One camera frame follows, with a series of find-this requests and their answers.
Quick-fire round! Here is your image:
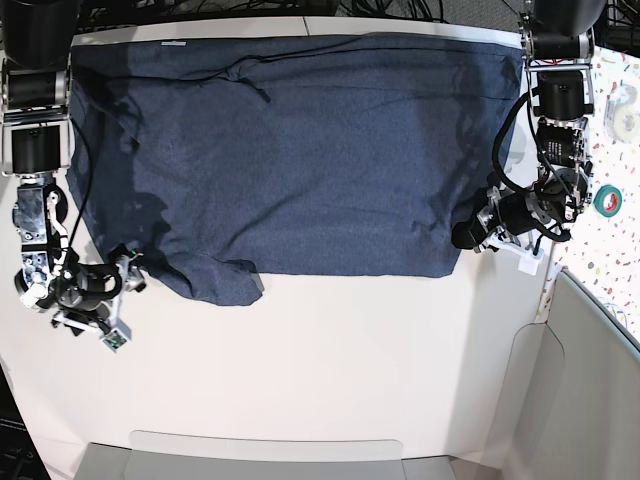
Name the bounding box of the gripper body image-right arm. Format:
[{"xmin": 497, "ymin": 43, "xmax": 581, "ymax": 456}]
[{"xmin": 451, "ymin": 187, "xmax": 523, "ymax": 252}]

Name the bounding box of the gripper body image-left arm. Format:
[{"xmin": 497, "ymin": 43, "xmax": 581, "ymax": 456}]
[{"xmin": 51, "ymin": 245, "xmax": 146, "ymax": 336}]

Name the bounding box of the dark blue t-shirt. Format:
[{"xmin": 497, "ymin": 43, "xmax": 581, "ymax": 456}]
[{"xmin": 67, "ymin": 34, "xmax": 522, "ymax": 306}]

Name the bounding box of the terrazzo patterned side surface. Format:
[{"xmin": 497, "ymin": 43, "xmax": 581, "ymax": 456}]
[{"xmin": 536, "ymin": 47, "xmax": 639, "ymax": 337}]

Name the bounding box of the green tape roll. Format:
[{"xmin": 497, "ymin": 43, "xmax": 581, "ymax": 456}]
[{"xmin": 593, "ymin": 184, "xmax": 623, "ymax": 218}]

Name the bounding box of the clear tape roll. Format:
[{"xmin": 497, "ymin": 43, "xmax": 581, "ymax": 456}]
[{"xmin": 604, "ymin": 84, "xmax": 639, "ymax": 144}]

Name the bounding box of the grey chair bottom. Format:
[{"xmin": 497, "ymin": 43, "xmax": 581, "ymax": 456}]
[{"xmin": 75, "ymin": 430, "xmax": 455, "ymax": 479}]

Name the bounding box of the grey chair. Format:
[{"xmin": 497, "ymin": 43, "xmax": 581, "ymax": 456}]
[
  {"xmin": 489, "ymin": 273, "xmax": 639, "ymax": 479},
  {"xmin": 75, "ymin": 430, "xmax": 455, "ymax": 479}
]

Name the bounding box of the grey chair right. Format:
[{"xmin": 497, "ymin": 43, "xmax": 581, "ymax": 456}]
[{"xmin": 489, "ymin": 273, "xmax": 639, "ymax": 479}]

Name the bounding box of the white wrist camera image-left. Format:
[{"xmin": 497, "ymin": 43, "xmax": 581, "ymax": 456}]
[{"xmin": 100, "ymin": 327, "xmax": 131, "ymax": 353}]

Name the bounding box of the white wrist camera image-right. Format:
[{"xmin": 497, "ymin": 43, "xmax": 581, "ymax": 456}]
[{"xmin": 518, "ymin": 250, "xmax": 544, "ymax": 276}]

